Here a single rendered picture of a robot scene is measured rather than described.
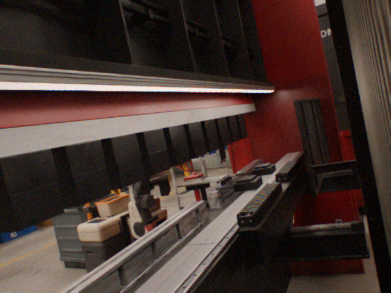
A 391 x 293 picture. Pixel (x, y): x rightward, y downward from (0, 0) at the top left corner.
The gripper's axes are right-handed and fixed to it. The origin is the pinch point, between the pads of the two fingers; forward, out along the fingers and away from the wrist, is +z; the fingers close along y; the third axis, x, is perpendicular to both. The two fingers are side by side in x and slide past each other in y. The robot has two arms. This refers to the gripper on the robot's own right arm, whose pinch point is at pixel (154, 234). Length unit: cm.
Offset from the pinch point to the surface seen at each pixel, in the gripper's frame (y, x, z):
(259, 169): 61, 25, -7
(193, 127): 47, -7, -41
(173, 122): 47, -28, -45
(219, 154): 43, 27, -24
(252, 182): 62, -10, -7
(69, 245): -205, 171, -1
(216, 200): 36.8, 7.6, -3.2
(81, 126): 42, -85, -49
